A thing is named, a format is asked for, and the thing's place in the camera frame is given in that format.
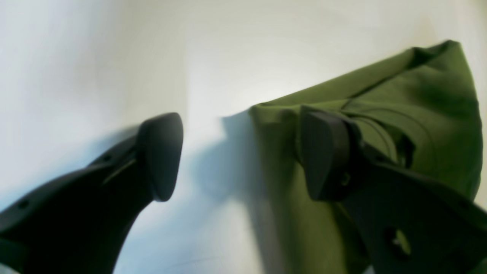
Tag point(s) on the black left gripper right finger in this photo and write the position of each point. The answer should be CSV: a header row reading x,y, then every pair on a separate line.
x,y
409,223

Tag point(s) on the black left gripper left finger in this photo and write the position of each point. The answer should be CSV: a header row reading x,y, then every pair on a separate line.
x,y
78,223

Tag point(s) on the green T-shirt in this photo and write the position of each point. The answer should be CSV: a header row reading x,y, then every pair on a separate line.
x,y
418,108

